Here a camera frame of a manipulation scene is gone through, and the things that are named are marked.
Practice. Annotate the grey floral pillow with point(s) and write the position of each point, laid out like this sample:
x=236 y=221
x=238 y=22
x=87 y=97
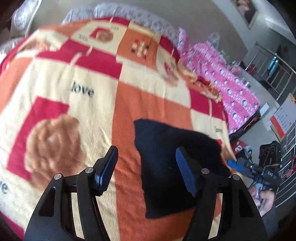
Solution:
x=140 y=16
x=79 y=14

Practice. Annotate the person's right hand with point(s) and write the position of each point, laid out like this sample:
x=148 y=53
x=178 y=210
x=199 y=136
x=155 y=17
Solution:
x=265 y=200

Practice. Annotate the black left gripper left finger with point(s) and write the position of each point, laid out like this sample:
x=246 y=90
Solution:
x=104 y=168

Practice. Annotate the white red calendar board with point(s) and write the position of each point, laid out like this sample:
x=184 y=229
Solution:
x=284 y=118

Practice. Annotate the pink penguin print blanket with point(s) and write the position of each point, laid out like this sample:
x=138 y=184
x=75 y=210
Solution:
x=204 y=60

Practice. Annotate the black bag on floor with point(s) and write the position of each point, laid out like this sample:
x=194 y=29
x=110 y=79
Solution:
x=270 y=154

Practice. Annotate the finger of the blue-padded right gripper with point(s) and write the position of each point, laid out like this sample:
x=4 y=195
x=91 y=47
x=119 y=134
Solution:
x=236 y=165

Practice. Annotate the framed wall picture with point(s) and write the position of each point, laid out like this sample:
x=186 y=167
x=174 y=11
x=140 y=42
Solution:
x=247 y=10

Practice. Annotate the metal stair railing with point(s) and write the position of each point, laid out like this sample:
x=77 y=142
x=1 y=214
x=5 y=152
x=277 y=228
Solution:
x=272 y=72

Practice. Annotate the white ornate chair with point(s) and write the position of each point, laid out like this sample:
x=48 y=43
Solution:
x=16 y=20

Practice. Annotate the red white bag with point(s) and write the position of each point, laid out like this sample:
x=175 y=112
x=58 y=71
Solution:
x=238 y=145

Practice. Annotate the black pants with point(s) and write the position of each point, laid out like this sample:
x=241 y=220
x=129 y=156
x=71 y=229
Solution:
x=164 y=189

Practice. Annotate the orange red patterned blanket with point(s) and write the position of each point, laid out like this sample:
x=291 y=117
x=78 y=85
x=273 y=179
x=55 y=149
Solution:
x=70 y=92

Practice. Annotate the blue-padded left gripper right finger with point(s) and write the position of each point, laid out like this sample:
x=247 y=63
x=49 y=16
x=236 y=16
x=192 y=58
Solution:
x=190 y=170

